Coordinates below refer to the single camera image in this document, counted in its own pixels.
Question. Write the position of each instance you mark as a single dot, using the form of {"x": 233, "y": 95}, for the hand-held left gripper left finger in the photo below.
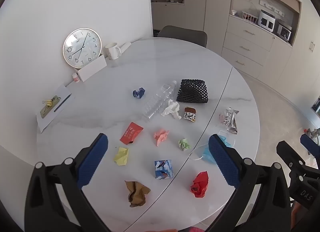
{"x": 93, "y": 162}

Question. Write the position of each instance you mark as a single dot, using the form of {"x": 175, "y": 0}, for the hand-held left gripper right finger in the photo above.
{"x": 223, "y": 162}

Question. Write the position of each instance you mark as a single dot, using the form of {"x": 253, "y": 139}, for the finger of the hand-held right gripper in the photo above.
{"x": 310, "y": 143}
{"x": 290, "y": 154}

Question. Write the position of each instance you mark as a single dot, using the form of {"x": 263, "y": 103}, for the blue face mask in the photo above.
{"x": 207, "y": 154}

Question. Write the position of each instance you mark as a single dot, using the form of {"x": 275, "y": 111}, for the yellow paper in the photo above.
{"x": 121, "y": 156}

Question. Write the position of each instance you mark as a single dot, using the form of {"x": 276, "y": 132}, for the red paper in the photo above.
{"x": 200, "y": 184}

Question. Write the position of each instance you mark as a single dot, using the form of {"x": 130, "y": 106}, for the clear silver plastic wrapper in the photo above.
{"x": 230, "y": 121}

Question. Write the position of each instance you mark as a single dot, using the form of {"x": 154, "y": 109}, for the green paper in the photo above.
{"x": 184, "y": 144}

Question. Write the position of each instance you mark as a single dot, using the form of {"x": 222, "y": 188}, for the red packet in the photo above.
{"x": 131, "y": 133}

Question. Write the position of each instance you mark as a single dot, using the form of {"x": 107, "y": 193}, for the brown paper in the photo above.
{"x": 136, "y": 193}

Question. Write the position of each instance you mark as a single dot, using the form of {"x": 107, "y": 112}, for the brown snack wrapper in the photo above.
{"x": 190, "y": 115}

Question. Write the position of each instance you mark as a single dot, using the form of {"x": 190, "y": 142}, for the blue printed carton box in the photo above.
{"x": 163, "y": 169}

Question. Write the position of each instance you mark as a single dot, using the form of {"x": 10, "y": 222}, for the pink paper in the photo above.
{"x": 161, "y": 136}

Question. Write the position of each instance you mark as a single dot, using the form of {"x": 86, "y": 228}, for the white tissue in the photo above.
{"x": 172, "y": 108}

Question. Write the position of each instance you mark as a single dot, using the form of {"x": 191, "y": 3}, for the black foam mesh net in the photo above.
{"x": 192, "y": 92}

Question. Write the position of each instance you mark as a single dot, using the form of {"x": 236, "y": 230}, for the blue paper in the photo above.
{"x": 138, "y": 93}

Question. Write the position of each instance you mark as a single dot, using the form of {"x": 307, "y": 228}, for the clear plastic bottle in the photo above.
{"x": 157, "y": 103}

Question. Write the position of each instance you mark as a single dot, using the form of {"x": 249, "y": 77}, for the grey kick scooter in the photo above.
{"x": 312, "y": 132}

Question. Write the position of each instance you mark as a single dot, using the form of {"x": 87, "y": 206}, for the colourful storage shelf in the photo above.
{"x": 316, "y": 107}

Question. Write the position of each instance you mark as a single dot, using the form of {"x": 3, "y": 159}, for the white paper sheet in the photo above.
{"x": 47, "y": 121}

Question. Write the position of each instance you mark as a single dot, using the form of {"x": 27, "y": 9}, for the dark pen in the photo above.
{"x": 62, "y": 102}

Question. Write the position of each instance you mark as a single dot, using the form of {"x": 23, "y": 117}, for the yellow-green clip tool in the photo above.
{"x": 46, "y": 111}

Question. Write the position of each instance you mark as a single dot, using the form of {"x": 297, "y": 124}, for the red pink cloth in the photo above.
{"x": 192, "y": 229}

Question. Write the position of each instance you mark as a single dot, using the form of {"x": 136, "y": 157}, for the yellow binder clip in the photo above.
{"x": 48, "y": 102}

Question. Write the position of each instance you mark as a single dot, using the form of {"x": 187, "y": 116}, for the small pink bottle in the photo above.
{"x": 75, "y": 77}

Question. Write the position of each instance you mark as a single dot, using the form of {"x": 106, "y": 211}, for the white card box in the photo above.
{"x": 92, "y": 69}

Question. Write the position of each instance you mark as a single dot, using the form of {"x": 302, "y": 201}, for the white mug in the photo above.
{"x": 111, "y": 51}

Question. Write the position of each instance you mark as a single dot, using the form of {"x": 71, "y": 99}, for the silver toaster oven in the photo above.
{"x": 283, "y": 31}

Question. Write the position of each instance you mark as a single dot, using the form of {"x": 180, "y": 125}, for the beige drawer cabinet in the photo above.
{"x": 246, "y": 44}

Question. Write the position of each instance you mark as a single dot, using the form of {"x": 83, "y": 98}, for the white paper roll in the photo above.
{"x": 125, "y": 46}

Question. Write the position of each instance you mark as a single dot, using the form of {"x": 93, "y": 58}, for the white toaster oven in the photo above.
{"x": 266, "y": 21}

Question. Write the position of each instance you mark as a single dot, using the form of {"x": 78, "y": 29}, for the grey chair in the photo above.
{"x": 182, "y": 34}

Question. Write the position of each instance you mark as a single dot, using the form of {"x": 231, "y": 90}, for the white dish rack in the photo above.
{"x": 249, "y": 17}

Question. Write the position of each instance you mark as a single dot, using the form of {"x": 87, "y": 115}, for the beige tall cabinet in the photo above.
{"x": 207, "y": 10}

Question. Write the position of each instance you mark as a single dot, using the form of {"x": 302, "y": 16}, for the round gold-rimmed wall clock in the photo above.
{"x": 80, "y": 47}

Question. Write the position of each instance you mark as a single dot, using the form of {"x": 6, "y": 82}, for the white wall rail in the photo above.
{"x": 272, "y": 8}

